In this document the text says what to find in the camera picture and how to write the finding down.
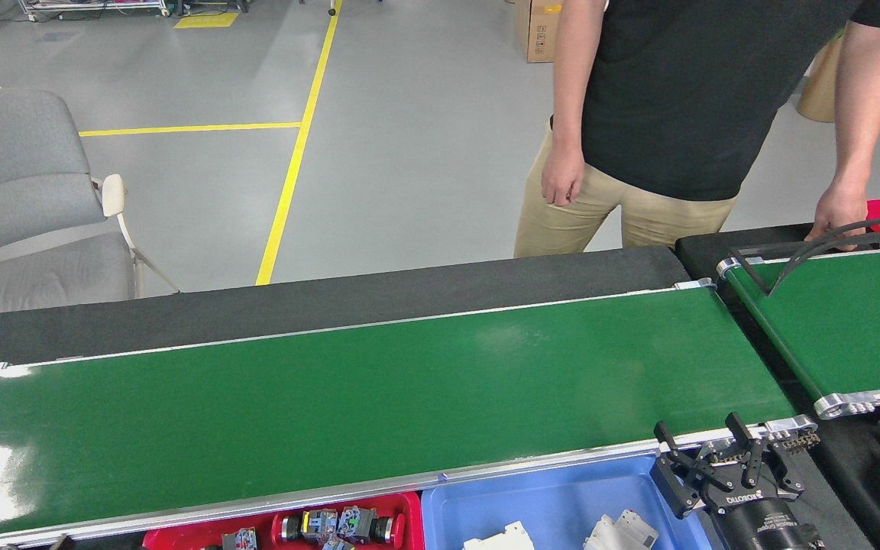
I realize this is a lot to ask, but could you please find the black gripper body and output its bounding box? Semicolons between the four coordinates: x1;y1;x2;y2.
704;487;823;550

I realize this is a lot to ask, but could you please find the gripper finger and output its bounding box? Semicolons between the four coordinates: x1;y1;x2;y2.
650;420;728;520
725;412;808;502

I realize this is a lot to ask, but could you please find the white circuit breaker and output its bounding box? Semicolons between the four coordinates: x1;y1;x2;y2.
583;510;659;550
462;521;537;550

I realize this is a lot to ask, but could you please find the red button with yellow ring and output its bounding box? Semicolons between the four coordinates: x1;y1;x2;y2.
280;510;338;545

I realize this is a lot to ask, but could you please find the short green conveyor belt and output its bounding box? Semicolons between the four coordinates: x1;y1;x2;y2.
717;244;880;421

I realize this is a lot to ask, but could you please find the long green conveyor belt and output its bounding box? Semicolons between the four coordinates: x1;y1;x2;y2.
0;277;819;550

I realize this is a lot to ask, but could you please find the person's left hand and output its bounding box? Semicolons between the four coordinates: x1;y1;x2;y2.
804;183;869;251

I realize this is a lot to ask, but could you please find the person's right hand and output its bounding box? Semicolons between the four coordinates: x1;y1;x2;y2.
541;141;586;207

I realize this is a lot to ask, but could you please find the blue plastic bin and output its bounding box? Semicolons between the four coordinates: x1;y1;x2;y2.
420;455;716;550

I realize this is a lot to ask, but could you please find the potted plant tan pot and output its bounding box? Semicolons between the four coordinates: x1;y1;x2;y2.
795;29;880;123

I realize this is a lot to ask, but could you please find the person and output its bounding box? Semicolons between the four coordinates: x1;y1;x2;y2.
513;0;880;259

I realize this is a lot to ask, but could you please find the brown cardboard box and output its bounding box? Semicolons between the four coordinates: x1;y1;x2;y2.
514;0;563;63

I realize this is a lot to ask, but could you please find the grey office chair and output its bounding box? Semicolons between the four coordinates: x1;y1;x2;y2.
0;86;180;318

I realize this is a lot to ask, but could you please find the metal shelf rack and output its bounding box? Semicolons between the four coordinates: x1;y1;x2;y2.
18;0;173;20

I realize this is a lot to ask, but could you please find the black curved guide bracket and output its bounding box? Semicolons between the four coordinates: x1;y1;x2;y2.
730;216;880;297

